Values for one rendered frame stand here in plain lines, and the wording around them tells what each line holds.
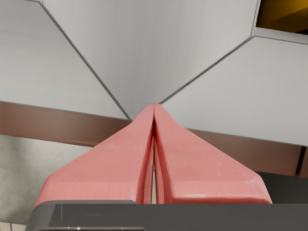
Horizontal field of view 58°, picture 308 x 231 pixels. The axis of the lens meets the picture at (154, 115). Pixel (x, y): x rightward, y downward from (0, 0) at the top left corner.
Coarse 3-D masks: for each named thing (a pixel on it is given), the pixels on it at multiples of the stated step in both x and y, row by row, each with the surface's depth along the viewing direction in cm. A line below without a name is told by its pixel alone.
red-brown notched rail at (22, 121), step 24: (0, 120) 30; (24, 120) 30; (48, 120) 30; (72, 120) 30; (96, 120) 30; (120, 120) 30; (72, 144) 30; (96, 144) 30; (216, 144) 30; (240, 144) 30; (264, 144) 30; (288, 144) 30; (264, 168) 30; (288, 168) 30
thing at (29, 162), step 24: (0, 144) 45; (24, 144) 45; (48, 144) 45; (0, 168) 46; (24, 168) 46; (48, 168) 46; (0, 192) 46; (24, 192) 46; (0, 216) 47; (24, 216) 47
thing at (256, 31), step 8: (40, 0) 25; (256, 16) 27; (256, 32) 26; (264, 32) 27; (272, 32) 27; (280, 32) 27; (288, 32) 27; (288, 40) 26; (296, 40) 26; (304, 40) 26; (192, 80) 25; (112, 96) 25
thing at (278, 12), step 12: (264, 0) 37; (276, 0) 33; (288, 0) 30; (300, 0) 27; (264, 12) 36; (276, 12) 32; (288, 12) 29; (300, 12) 28; (264, 24) 35; (276, 24) 34; (288, 24) 33; (300, 24) 32
